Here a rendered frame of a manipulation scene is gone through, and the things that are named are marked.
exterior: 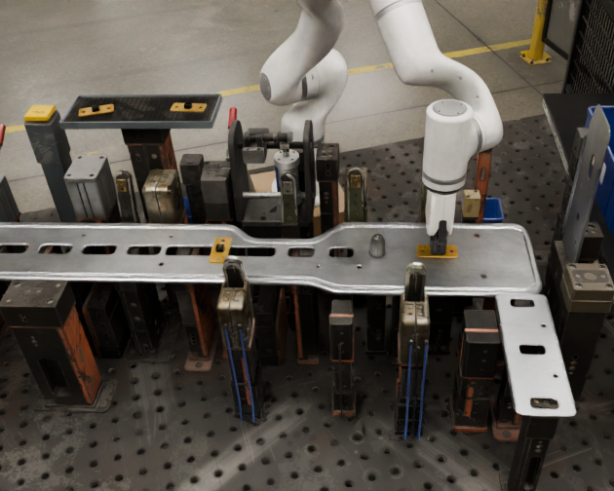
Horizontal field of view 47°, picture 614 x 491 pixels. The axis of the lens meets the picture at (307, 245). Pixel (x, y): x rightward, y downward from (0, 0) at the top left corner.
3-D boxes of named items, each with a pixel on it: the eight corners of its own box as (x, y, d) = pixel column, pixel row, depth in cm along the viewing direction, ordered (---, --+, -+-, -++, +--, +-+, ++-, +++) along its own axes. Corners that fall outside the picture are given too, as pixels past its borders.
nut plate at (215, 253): (225, 263, 150) (225, 259, 150) (208, 263, 151) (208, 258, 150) (232, 238, 157) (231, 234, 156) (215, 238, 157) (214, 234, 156)
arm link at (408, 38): (438, 6, 140) (491, 149, 140) (367, 24, 135) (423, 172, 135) (460, -16, 132) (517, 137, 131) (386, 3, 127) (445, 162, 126)
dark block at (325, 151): (322, 294, 185) (315, 159, 158) (324, 276, 190) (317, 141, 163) (341, 294, 184) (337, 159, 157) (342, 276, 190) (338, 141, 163)
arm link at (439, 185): (421, 155, 140) (420, 168, 142) (423, 181, 133) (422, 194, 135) (464, 155, 139) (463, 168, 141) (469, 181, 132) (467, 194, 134)
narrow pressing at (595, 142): (570, 277, 142) (608, 130, 120) (559, 241, 150) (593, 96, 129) (573, 277, 142) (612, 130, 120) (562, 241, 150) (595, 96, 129)
